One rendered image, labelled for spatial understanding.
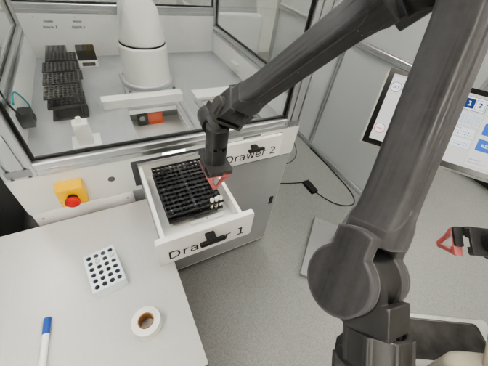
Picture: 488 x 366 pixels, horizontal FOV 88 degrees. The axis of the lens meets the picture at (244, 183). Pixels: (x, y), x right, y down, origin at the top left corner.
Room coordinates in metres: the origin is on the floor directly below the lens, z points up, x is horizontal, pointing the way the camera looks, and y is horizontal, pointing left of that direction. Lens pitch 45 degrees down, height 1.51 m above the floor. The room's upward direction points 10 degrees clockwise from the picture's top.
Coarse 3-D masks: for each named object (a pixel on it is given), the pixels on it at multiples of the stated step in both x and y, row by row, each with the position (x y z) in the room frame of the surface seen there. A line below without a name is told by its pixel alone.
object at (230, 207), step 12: (180, 156) 0.71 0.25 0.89; (192, 156) 0.73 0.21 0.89; (144, 168) 0.63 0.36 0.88; (144, 180) 0.56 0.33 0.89; (216, 180) 0.64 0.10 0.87; (156, 192) 0.57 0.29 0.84; (228, 192) 0.57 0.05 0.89; (156, 204) 0.52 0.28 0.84; (228, 204) 0.55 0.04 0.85; (156, 216) 0.43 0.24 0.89; (204, 216) 0.50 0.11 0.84; (156, 228) 0.40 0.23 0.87; (168, 228) 0.43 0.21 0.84; (180, 228) 0.44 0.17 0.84
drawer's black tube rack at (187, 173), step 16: (192, 160) 0.69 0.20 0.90; (160, 176) 0.61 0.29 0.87; (176, 176) 0.60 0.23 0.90; (192, 176) 0.61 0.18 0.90; (160, 192) 0.52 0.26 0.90; (176, 192) 0.53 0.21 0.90; (192, 192) 0.54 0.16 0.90; (208, 192) 0.55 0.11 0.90; (176, 208) 0.46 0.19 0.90; (208, 208) 0.51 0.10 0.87
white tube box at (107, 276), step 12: (96, 252) 0.34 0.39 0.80; (108, 252) 0.34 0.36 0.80; (84, 264) 0.30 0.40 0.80; (96, 264) 0.30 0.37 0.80; (108, 264) 0.31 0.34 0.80; (120, 264) 0.31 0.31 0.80; (96, 276) 0.27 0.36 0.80; (108, 276) 0.27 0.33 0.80; (120, 276) 0.28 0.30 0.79; (96, 288) 0.24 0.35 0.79; (108, 288) 0.25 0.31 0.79
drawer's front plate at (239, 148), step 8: (264, 136) 0.88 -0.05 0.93; (272, 136) 0.89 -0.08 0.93; (280, 136) 0.91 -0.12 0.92; (232, 144) 0.79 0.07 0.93; (240, 144) 0.81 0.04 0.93; (248, 144) 0.83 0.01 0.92; (256, 144) 0.85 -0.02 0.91; (264, 144) 0.87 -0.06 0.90; (272, 144) 0.89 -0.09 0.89; (280, 144) 0.92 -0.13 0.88; (232, 152) 0.79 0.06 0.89; (240, 152) 0.81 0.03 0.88; (248, 152) 0.83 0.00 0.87; (264, 152) 0.88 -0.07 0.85; (232, 160) 0.79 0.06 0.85; (240, 160) 0.81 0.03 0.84; (248, 160) 0.83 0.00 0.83
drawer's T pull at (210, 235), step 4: (208, 232) 0.39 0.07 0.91; (212, 232) 0.40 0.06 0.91; (208, 236) 0.38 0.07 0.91; (212, 236) 0.38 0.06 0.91; (220, 236) 0.39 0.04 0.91; (224, 236) 0.39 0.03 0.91; (208, 240) 0.37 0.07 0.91; (212, 240) 0.37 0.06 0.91; (216, 240) 0.37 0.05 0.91; (220, 240) 0.38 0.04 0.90; (200, 244) 0.35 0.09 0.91; (204, 244) 0.35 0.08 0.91; (208, 244) 0.36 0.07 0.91; (212, 244) 0.37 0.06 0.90
